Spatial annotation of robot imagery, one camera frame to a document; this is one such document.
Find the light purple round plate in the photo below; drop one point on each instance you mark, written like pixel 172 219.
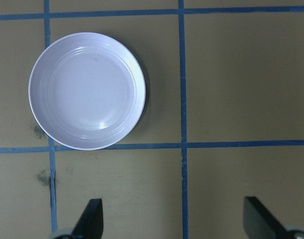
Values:
pixel 87 90

